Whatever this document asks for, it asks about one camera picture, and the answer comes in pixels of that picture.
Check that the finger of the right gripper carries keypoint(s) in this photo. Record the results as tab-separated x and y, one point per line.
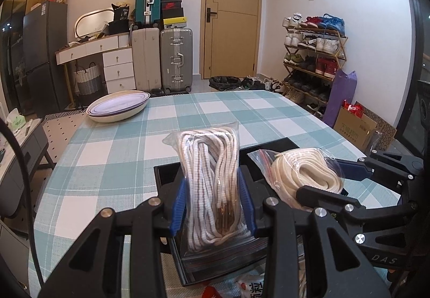
353	170
313	198

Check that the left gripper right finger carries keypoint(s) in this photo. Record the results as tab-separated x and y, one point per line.
334	264

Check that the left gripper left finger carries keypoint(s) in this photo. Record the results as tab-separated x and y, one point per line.
92	267

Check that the bag of cream webbing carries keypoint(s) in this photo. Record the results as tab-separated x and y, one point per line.
287	171

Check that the bag of striped rope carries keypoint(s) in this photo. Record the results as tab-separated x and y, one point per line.
209	160

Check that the green medicine pouch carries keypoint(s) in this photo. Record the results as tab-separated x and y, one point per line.
247	284

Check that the cardboard box on floor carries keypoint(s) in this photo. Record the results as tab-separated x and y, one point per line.
357	130

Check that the black storage box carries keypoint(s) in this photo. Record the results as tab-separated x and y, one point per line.
222	260

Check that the purple bag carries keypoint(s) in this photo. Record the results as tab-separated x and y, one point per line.
343	89

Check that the shoe rack with shoes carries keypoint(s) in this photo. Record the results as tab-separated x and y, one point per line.
315	51

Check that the white oval tray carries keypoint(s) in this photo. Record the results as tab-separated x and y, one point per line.
118	106

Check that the tissue pack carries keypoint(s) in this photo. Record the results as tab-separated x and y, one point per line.
15	120

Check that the woven laundry basket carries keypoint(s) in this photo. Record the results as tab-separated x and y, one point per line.
89	83

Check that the silver suitcase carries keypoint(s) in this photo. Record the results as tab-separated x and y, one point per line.
176	60

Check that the white dresser desk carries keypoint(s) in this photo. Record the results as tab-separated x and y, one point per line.
113	54

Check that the wooden door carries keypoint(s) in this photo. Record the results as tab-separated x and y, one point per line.
229	37

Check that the beige suitcase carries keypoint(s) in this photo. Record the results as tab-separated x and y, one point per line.
146	59

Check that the stack of shoe boxes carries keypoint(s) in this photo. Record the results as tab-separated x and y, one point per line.
173	14

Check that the dark refrigerator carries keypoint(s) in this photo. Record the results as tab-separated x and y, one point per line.
45	33

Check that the black handbag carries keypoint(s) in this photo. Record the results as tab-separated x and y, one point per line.
120	23

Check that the oval mirror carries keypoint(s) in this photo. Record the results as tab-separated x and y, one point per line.
92	23

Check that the teal suitcase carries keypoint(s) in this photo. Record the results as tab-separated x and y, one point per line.
148	13

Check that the black glass cabinet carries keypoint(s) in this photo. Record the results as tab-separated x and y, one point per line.
13	74

